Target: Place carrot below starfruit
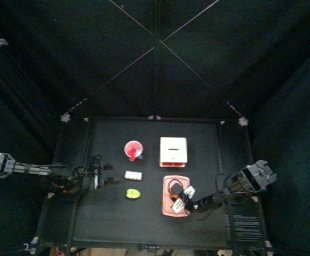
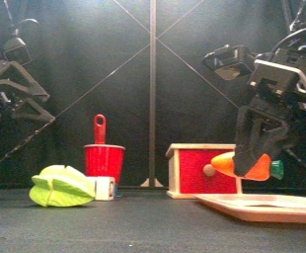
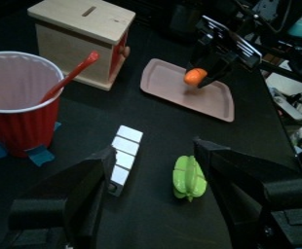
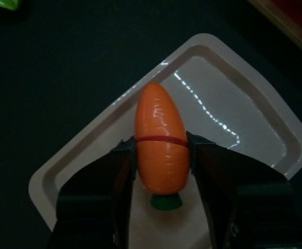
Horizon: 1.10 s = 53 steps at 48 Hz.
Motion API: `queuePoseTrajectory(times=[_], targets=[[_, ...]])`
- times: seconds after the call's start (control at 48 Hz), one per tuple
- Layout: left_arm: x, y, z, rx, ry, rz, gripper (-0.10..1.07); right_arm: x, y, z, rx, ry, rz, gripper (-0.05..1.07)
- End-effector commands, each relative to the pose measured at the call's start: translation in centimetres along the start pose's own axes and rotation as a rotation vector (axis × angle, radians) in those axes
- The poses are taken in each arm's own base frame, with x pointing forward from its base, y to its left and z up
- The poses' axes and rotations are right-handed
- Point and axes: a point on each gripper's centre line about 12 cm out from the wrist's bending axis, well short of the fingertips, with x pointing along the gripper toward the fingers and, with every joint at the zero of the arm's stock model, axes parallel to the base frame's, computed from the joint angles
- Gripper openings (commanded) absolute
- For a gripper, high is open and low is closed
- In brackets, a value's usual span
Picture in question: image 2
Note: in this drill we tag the green toy starfruit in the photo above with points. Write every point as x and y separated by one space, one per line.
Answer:
60 187

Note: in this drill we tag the orange toy carrot green top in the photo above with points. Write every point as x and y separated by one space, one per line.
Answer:
258 171

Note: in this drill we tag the red wooden box with knob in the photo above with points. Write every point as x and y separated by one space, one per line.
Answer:
199 176

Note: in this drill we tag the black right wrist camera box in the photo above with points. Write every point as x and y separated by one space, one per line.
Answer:
229 62

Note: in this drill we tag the flat wooden tray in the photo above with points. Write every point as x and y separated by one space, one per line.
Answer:
270 209

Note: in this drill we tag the vertical metal frame pole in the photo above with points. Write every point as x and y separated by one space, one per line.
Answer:
152 99

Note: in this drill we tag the small white wooden block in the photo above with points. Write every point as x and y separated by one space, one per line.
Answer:
104 188

